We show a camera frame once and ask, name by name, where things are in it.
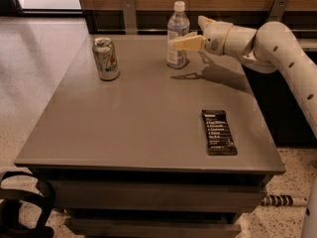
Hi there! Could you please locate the green white soda can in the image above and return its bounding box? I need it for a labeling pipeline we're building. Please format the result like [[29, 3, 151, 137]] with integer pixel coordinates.
[[92, 38, 120, 81]]

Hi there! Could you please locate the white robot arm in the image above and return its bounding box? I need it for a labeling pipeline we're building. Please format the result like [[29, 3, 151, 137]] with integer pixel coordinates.
[[167, 16, 317, 136]]

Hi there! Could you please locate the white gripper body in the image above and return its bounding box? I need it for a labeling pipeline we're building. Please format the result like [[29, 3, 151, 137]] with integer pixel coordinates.
[[202, 22, 233, 56]]

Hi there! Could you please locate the striped white power strip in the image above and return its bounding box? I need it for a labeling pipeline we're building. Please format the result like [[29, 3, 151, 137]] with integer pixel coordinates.
[[261, 194, 308, 207]]

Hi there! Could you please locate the black snack bar wrapper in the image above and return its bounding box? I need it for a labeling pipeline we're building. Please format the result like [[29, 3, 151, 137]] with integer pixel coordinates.
[[201, 110, 238, 156]]

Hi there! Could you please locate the grey drawer cabinet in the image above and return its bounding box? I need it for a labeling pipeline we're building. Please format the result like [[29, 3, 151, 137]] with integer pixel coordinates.
[[16, 36, 284, 238]]

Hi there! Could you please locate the black curved base object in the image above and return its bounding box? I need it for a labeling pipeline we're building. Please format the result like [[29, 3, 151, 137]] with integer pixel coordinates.
[[0, 171, 56, 238]]

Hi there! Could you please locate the clear plastic water bottle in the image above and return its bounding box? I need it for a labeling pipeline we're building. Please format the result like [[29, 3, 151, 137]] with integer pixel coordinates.
[[166, 1, 190, 69]]

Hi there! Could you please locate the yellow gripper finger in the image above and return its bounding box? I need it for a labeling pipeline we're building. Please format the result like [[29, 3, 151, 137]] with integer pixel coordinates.
[[198, 16, 216, 32], [172, 32, 206, 52]]

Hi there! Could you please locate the left metal wall bracket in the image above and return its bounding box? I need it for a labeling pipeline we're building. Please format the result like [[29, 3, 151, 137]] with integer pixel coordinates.
[[122, 0, 138, 35]]

